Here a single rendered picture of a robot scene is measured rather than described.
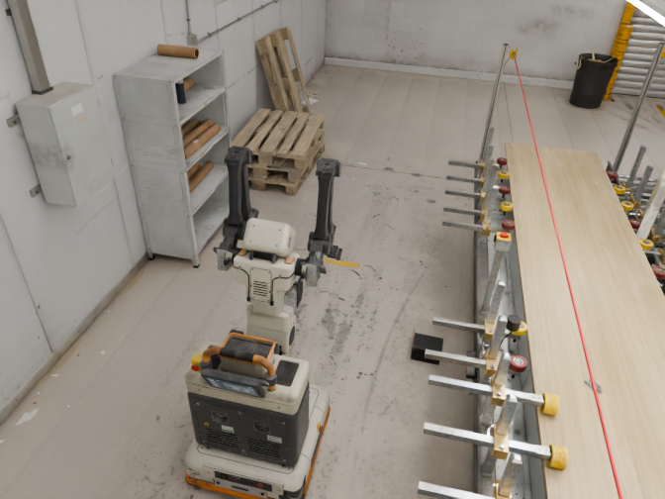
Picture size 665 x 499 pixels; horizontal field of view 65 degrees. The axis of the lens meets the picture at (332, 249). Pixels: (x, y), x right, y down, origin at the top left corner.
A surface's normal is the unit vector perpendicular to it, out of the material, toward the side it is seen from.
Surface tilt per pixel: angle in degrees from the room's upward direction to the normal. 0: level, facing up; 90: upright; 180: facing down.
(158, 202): 90
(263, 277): 82
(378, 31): 90
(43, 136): 90
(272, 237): 48
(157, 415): 0
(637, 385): 0
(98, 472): 0
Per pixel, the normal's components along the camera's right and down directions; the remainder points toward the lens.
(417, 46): -0.22, 0.55
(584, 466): 0.04, -0.82
